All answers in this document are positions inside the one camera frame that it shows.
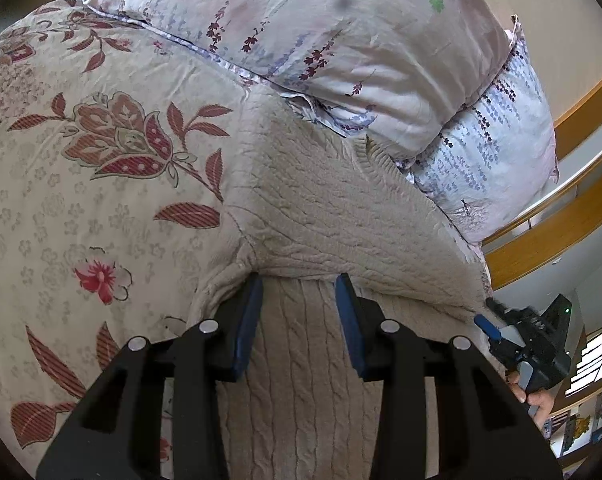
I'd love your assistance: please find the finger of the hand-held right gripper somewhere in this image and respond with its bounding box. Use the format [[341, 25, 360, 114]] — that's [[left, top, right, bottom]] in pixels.
[[474, 314, 502, 343]]

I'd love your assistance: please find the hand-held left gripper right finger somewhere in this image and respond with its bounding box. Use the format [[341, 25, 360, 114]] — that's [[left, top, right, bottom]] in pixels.
[[335, 273, 564, 480]]

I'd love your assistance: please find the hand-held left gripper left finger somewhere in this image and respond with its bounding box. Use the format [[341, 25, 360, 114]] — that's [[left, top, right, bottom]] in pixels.
[[36, 272, 264, 480]]

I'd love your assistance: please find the beige cable-knit sweater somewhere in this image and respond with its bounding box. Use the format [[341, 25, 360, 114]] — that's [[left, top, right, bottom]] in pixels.
[[191, 91, 492, 480]]

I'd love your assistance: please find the person's right hand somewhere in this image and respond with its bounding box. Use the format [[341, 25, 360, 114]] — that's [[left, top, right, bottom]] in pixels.
[[507, 373, 556, 429]]

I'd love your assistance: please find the wooden headboard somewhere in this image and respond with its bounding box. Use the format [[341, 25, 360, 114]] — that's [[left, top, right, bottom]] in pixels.
[[481, 60, 602, 291]]

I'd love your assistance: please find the lavender floral pillow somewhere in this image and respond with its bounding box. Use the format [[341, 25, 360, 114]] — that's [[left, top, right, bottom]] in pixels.
[[401, 16, 560, 246]]

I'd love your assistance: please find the floral red-patterned bed sheet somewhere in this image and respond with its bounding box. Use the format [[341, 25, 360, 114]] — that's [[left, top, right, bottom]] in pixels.
[[0, 0, 262, 476]]

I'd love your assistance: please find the pink floral pillow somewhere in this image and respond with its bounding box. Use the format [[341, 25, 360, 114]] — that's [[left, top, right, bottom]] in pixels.
[[57, 0, 519, 158]]

